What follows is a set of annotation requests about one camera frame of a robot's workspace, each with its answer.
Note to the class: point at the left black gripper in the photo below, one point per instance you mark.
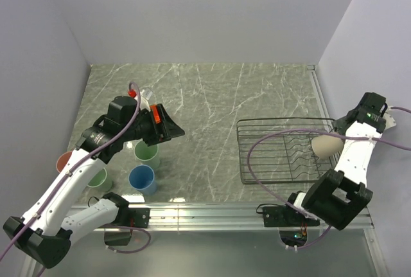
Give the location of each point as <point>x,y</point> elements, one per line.
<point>164,130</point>

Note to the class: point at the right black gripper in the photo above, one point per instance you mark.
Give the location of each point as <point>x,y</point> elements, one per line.
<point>339,125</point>

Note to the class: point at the beige plastic cup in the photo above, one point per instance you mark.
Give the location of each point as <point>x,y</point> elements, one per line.
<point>325,146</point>

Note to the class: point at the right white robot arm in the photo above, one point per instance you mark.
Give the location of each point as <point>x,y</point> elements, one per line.
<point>341,193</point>

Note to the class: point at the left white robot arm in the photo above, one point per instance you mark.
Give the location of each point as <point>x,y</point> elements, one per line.
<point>46,231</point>

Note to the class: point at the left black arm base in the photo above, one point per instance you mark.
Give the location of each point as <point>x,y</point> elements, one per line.
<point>138,217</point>

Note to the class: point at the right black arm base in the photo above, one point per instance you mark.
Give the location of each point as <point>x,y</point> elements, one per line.
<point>293,226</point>

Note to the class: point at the pale green plastic cup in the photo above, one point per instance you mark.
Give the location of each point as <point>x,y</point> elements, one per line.
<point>147,155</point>

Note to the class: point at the blue plastic cup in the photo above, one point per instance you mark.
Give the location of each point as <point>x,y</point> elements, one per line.
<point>142,178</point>

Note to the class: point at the light green plastic cup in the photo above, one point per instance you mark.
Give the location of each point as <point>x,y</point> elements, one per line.
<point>101,182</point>

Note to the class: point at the salmon plastic cup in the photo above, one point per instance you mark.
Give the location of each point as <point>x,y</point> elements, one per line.
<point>63,160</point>

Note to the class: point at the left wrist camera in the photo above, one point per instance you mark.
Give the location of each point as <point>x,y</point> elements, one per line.
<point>145,95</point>

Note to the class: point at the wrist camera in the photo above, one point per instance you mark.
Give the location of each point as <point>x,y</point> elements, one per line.
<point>390,119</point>
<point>145,95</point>

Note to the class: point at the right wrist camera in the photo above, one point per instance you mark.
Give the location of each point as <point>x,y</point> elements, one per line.
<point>390,119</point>

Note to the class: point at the black wire dish rack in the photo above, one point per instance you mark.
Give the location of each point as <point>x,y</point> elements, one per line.
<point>279,149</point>

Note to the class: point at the aluminium mounting rail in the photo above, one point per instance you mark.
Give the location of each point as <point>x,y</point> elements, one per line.
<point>216,216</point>

